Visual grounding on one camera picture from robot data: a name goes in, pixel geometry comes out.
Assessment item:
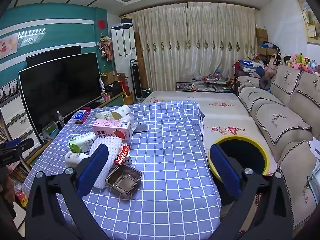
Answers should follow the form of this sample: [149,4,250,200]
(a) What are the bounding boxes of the green coconut drink bottle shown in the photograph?
[68,132,97,153]

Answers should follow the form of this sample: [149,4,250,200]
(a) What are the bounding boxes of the white drawer unit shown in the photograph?
[1,93,42,161]

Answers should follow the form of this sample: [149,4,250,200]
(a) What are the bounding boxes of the clear water bottle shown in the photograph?
[57,111,66,128]

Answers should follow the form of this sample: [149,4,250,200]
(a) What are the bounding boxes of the cream yogurt tub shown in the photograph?
[95,111,114,120]

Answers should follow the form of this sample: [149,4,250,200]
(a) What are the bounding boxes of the beige sofa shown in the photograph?
[239,65,319,231]

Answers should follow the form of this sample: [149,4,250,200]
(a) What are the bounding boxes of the framed wall picture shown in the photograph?
[297,0,319,44]

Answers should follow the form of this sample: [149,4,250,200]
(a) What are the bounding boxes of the papers on sofa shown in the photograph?
[308,137,320,204]

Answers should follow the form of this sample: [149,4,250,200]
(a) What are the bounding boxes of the white paper cup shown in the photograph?
[111,105,131,120]

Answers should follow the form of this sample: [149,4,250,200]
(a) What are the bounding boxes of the artificial flower bouquet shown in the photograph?
[97,33,113,61]

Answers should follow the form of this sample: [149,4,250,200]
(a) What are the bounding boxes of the white foam fruit net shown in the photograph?
[89,136,122,189]

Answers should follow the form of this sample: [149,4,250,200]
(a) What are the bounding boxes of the large black television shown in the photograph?
[18,53,101,134]

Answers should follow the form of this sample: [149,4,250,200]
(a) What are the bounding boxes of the person left hand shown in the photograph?
[1,166,15,203]

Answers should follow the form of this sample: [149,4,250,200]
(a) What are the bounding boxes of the black tower fan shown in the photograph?
[130,59,143,101]

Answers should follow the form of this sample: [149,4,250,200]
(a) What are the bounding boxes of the floral bed mat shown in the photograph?
[143,91,277,174]

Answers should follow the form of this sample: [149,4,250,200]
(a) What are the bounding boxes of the pink strawberry milk carton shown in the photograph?
[92,119,133,141]

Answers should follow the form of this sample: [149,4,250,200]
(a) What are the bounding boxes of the brown plastic food tray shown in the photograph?
[105,165,142,195]

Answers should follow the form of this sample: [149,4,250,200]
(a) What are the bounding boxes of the white pill bottle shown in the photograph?
[65,152,89,167]

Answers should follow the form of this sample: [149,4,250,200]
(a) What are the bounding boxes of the low toy shelf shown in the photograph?
[175,76,233,93]

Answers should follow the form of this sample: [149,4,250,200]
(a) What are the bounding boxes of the yellow rimmed trash bin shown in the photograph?
[214,135,271,175]

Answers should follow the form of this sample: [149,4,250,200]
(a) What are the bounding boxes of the pile of plush toys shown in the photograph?
[249,52,320,78]

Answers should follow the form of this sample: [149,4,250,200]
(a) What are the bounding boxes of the white cabinet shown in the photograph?
[111,24,136,78]

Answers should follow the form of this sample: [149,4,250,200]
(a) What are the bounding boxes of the blue checkered tablecloth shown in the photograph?
[22,100,222,240]

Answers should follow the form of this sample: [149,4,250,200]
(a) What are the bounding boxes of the red snack wrapper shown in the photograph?
[114,145,130,165]

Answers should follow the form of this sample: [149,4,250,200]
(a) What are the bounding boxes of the cardboard boxes stack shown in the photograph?
[255,28,280,56]

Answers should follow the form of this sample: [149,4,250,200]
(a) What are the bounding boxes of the beige patterned curtain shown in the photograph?
[131,2,257,91]

